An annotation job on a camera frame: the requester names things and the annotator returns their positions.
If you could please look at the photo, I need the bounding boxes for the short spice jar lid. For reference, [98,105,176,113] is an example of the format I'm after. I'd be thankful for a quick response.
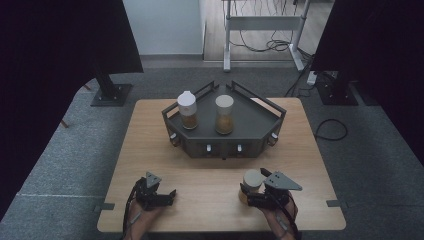
[237,168,266,205]

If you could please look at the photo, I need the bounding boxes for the left hand-held gripper cable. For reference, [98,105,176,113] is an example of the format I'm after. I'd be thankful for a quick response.
[121,179,148,240]

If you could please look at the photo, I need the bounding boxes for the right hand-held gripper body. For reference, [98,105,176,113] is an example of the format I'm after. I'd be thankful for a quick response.
[262,171,304,212]

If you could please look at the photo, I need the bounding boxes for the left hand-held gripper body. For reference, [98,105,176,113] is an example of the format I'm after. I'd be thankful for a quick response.
[134,171,163,212]

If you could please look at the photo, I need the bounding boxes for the narrow black curtain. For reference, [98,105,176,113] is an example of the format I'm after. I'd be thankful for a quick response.
[310,0,424,166]

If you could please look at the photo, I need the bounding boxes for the black stand with square base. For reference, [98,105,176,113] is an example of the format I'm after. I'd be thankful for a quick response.
[315,70,360,107]
[90,64,134,108]

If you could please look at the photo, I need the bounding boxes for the right hand-held gripper cable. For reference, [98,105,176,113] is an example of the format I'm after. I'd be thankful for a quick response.
[266,191,301,240]

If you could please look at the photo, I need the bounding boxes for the person's left hand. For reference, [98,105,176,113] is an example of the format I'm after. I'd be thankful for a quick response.
[128,199,162,232]

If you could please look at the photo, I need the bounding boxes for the tall spice jar lid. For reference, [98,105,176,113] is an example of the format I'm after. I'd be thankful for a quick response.
[214,94,235,136]

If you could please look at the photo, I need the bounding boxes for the spice jar with spout lid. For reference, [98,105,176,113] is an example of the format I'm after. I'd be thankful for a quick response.
[176,90,199,131]

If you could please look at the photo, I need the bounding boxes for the looped black floor cable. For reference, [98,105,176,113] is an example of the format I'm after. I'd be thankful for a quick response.
[314,118,349,142]

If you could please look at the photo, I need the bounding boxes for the black corner shelf rack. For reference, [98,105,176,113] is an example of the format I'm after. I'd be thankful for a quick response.
[161,79,288,160]

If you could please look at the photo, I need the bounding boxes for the bundle of black cables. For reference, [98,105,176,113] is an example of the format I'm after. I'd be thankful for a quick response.
[229,0,316,54]

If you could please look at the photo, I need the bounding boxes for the hand-held gripper cable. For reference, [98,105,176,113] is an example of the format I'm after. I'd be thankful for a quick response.
[121,179,148,240]
[266,191,301,240]

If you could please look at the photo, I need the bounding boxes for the person's right hand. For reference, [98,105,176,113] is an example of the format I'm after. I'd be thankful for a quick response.
[260,194,299,234]

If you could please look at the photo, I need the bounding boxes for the white desk frame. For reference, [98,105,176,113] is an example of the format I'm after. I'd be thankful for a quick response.
[222,0,313,73]

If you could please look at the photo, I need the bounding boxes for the large black curtain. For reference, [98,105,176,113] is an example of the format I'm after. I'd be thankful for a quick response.
[0,0,145,219]

